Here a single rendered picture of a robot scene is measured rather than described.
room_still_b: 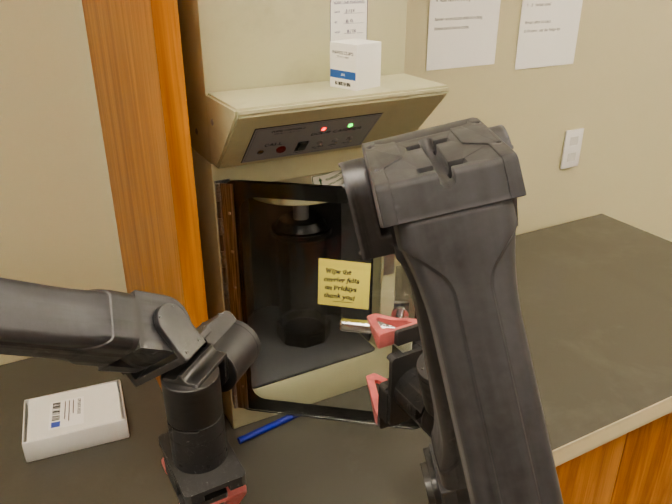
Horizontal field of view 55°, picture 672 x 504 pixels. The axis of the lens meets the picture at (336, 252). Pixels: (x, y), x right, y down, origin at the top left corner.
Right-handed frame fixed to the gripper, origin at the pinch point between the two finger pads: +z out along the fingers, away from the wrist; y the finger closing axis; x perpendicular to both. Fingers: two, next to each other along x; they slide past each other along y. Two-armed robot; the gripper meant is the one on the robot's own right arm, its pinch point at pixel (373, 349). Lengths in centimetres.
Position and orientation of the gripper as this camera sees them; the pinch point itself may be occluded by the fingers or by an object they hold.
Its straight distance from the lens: 87.6
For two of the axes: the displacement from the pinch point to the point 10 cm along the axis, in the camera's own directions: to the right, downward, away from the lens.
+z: -4.8, -3.8, 7.9
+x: -8.8, 2.2, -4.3
